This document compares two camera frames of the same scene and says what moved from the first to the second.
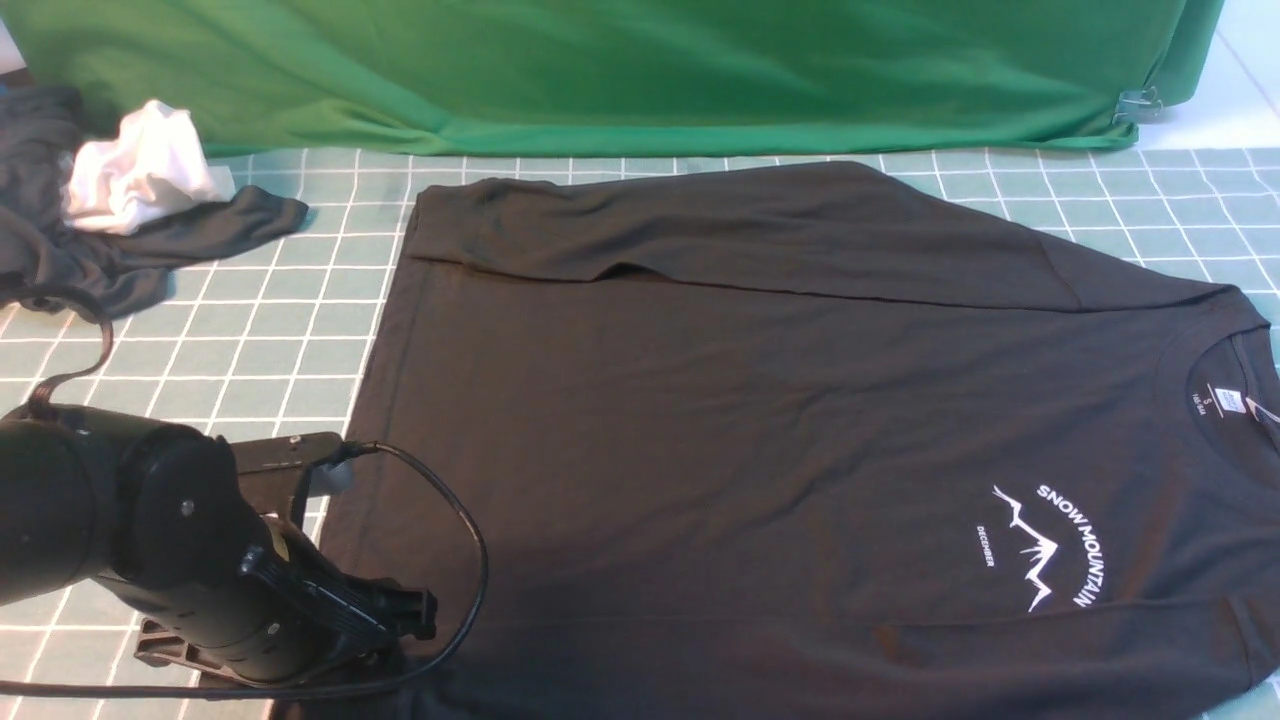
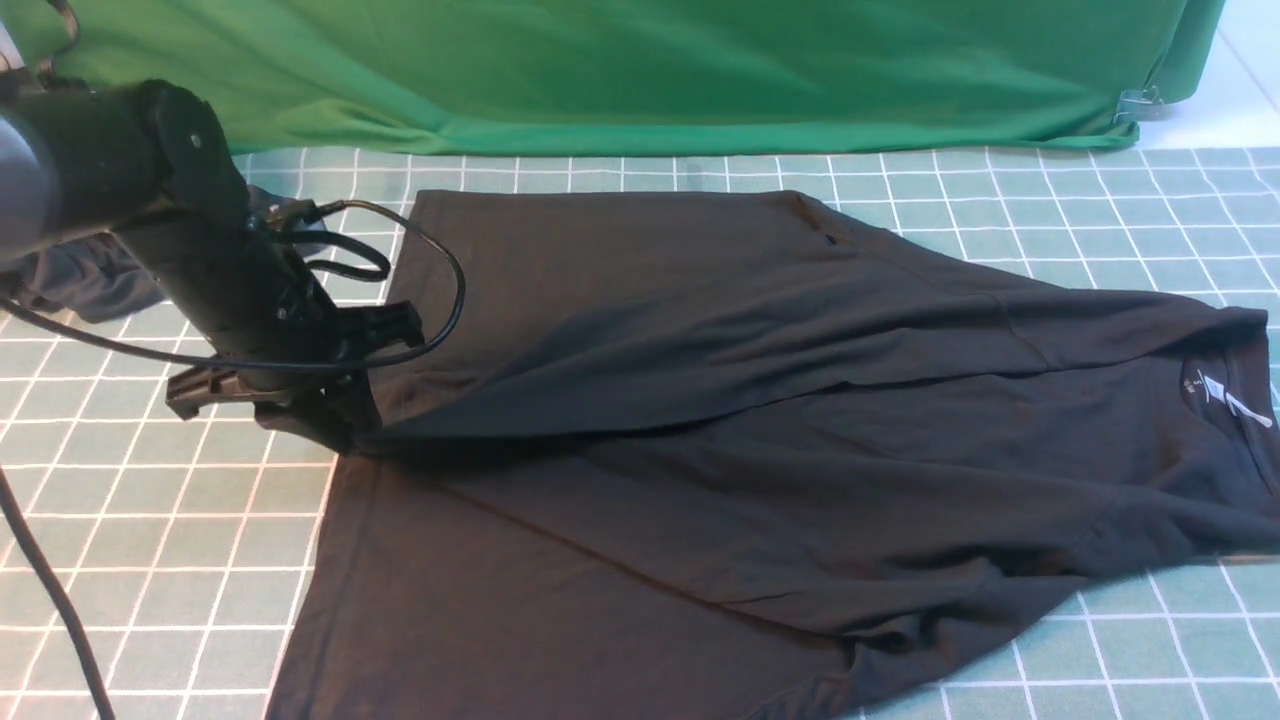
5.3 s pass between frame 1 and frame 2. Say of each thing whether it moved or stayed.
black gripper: moved
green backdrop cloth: stayed
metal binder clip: stayed
